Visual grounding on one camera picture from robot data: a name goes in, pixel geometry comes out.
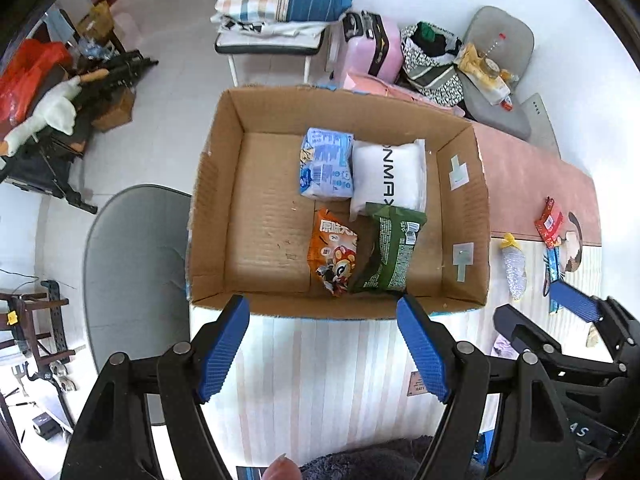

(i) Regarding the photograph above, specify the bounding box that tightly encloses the brown cardboard box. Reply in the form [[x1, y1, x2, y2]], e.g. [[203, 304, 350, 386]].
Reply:
[[186, 85, 493, 321]]

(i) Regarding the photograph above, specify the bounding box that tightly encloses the red snack packet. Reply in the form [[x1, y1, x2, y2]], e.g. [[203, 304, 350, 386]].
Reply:
[[534, 198, 565, 250]]

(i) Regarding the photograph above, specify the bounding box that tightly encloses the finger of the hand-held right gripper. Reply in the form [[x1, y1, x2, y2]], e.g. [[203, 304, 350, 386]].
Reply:
[[492, 304, 627, 379], [549, 280, 640, 361]]

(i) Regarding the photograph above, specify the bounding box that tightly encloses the pink suitcase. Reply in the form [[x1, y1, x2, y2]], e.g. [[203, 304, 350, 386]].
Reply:
[[332, 10, 405, 86]]

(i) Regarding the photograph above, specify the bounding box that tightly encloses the green snack packet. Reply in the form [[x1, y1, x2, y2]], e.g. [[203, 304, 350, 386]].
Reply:
[[348, 202, 428, 295]]

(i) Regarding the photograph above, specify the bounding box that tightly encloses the silver packet with yellow top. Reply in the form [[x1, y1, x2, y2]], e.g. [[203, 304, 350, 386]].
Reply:
[[501, 233, 528, 301]]

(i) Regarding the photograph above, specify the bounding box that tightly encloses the white soft packet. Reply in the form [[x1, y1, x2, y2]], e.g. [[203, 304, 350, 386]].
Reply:
[[349, 139, 428, 221]]

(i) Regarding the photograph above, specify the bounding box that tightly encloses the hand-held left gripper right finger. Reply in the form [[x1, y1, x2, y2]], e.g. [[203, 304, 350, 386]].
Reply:
[[396, 294, 583, 480]]

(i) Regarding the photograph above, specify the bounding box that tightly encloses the black tripod pile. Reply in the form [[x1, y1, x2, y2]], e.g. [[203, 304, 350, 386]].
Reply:
[[0, 50, 160, 215]]

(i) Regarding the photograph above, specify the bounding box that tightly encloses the red plastic bag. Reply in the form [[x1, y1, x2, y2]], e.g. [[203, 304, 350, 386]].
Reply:
[[0, 39, 75, 123]]

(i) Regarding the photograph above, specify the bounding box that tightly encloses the dark fuzzy cloth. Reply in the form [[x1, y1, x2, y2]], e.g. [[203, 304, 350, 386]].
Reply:
[[299, 435, 436, 480]]

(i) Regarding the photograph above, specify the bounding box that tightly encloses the small cardboard box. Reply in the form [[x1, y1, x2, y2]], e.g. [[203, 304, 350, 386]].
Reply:
[[91, 87, 137, 133]]

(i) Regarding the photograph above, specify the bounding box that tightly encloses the folded pink cloth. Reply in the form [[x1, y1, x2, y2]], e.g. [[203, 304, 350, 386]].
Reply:
[[345, 71, 468, 120]]

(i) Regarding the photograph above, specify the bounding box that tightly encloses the yellow plastic bag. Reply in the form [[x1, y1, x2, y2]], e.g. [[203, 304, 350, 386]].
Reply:
[[454, 42, 521, 111]]

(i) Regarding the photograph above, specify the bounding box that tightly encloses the black and white patterned bag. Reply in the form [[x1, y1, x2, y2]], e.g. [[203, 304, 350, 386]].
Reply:
[[400, 21, 466, 108]]

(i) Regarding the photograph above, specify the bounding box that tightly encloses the folding bed frame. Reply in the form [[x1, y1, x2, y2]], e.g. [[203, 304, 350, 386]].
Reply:
[[214, 20, 328, 88]]

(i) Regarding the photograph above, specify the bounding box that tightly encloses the grey padded chair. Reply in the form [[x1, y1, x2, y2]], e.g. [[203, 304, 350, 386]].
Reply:
[[457, 6, 536, 142]]

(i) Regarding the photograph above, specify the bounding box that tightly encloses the white goose plush toy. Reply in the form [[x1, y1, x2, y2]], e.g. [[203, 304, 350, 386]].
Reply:
[[0, 71, 108, 157]]

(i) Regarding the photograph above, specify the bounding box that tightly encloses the light blue tissue packet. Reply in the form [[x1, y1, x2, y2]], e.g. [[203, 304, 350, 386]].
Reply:
[[299, 127, 356, 202]]

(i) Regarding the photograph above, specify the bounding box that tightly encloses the blue strip packet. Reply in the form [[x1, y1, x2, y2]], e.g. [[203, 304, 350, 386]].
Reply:
[[542, 247, 566, 313]]

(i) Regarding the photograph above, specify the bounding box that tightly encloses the person's left hand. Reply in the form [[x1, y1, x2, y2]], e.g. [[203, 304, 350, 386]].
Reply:
[[264, 454, 303, 480]]

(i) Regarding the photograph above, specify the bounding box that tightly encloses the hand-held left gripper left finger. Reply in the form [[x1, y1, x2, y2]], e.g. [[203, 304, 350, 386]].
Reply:
[[60, 294, 251, 480]]

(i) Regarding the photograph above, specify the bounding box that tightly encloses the orange snack packet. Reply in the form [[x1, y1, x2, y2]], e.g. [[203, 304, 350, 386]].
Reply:
[[306, 208, 361, 297]]

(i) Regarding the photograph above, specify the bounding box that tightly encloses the black metal rack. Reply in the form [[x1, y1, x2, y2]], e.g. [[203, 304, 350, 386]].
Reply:
[[0, 280, 78, 441]]

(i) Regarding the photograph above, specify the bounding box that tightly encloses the round grey chair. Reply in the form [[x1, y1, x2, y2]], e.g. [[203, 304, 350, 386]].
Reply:
[[82, 185, 193, 426]]

